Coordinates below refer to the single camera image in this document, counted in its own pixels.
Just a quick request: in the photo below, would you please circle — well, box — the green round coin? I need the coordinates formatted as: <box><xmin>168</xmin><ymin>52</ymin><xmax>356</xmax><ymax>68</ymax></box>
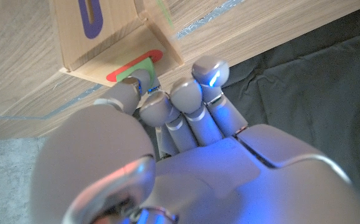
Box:
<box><xmin>116</xmin><ymin>57</ymin><xmax>156</xmax><ymax>83</ymax></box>

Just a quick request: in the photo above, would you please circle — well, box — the grey tape outline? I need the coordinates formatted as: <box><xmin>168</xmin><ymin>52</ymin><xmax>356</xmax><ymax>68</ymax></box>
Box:
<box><xmin>0</xmin><ymin>0</ymin><xmax>246</xmax><ymax>122</ymax></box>

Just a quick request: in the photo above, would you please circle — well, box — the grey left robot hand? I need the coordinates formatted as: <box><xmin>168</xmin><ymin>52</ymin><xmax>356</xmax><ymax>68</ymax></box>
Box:
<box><xmin>30</xmin><ymin>55</ymin><xmax>360</xmax><ymax>224</ymax></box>

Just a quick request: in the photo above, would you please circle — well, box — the black curtain backdrop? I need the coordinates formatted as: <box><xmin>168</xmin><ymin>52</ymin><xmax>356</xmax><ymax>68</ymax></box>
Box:
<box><xmin>222</xmin><ymin>2</ymin><xmax>360</xmax><ymax>200</ymax></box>

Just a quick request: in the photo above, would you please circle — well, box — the wooden slotted box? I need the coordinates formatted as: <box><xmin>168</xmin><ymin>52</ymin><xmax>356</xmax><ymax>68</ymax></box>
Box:
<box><xmin>49</xmin><ymin>0</ymin><xmax>186</xmax><ymax>88</ymax></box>

